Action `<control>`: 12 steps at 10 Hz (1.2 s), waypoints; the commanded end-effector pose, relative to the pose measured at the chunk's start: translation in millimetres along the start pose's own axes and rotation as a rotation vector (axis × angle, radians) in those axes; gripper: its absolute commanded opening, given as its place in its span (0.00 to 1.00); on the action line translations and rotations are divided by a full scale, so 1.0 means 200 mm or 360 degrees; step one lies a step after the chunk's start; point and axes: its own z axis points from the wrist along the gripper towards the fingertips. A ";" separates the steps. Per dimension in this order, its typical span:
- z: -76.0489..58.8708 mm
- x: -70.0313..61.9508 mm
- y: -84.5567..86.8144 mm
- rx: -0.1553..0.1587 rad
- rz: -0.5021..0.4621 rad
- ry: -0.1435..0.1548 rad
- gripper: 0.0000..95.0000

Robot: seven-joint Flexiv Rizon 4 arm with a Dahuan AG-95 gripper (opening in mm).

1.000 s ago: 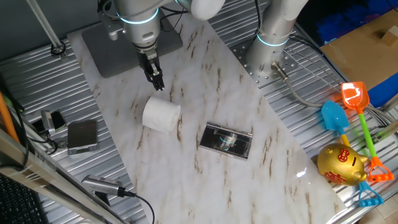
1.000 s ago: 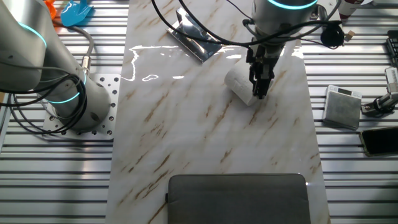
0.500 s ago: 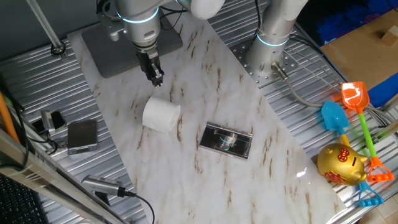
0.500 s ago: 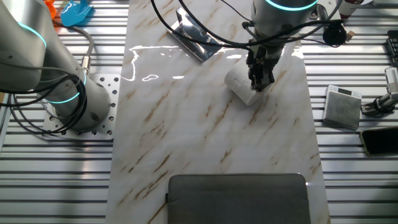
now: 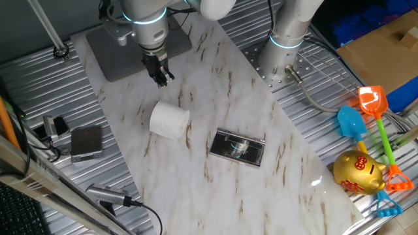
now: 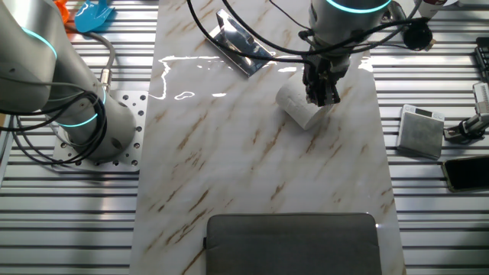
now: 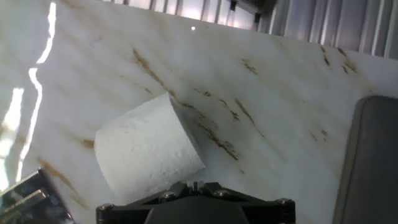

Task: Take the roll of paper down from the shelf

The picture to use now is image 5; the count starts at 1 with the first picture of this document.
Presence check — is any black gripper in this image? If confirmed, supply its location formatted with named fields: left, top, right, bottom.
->
left=141, top=51, right=176, bottom=88

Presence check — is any white toilet paper roll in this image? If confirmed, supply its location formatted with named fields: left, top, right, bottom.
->
left=149, top=100, right=191, bottom=140

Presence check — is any shiny metal paper shelf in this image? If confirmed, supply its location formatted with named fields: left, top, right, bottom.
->
left=209, top=127, right=266, bottom=168

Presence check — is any silver digital scale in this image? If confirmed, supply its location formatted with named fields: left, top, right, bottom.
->
left=70, top=125, right=103, bottom=163

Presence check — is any metal stand pole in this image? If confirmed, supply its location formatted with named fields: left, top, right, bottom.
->
left=27, top=0, right=71, bottom=63

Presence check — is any marble pattern board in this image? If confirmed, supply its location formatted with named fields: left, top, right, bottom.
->
left=70, top=0, right=365, bottom=235

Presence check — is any orange pole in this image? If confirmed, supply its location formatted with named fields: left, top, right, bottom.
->
left=0, top=96, right=22, bottom=151

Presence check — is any blue toy shovel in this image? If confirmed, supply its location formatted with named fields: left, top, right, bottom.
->
left=336, top=105, right=404, bottom=218

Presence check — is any black keyboard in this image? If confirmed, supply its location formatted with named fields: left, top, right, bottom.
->
left=0, top=183, right=50, bottom=235

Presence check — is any blue fuzzy fabric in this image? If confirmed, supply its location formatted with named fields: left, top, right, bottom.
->
left=332, top=0, right=418, bottom=48

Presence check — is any orange toy shovel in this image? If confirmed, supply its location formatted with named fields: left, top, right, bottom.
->
left=357, top=85, right=415, bottom=192

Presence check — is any brown cardboard box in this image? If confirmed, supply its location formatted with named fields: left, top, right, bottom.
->
left=336, top=9, right=418, bottom=95

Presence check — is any gold piggy bank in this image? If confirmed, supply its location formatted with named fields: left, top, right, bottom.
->
left=332, top=149, right=388, bottom=196

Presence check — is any blue plastic sheet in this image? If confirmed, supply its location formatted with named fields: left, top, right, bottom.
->
left=387, top=84, right=418, bottom=114

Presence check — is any small wooden block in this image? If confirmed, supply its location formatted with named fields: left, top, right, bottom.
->
left=400, top=26, right=418, bottom=50

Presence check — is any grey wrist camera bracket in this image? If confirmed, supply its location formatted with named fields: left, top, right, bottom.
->
left=99, top=16, right=135, bottom=46

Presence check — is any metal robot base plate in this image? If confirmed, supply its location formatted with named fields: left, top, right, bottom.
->
left=241, top=39, right=314, bottom=94

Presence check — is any black base cable bundle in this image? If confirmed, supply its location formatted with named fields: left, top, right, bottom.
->
left=266, top=0, right=277, bottom=39

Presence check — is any black camera cable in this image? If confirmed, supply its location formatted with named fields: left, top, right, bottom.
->
left=129, top=198, right=163, bottom=235

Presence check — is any silver ribbed camera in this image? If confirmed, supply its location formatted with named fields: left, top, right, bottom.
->
left=85, top=183, right=133, bottom=207

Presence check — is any grey cable with metal connector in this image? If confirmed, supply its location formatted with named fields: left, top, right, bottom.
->
left=284, top=64, right=342, bottom=114

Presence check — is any aluminium frame beam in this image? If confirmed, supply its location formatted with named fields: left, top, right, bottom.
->
left=0, top=135, right=131, bottom=235

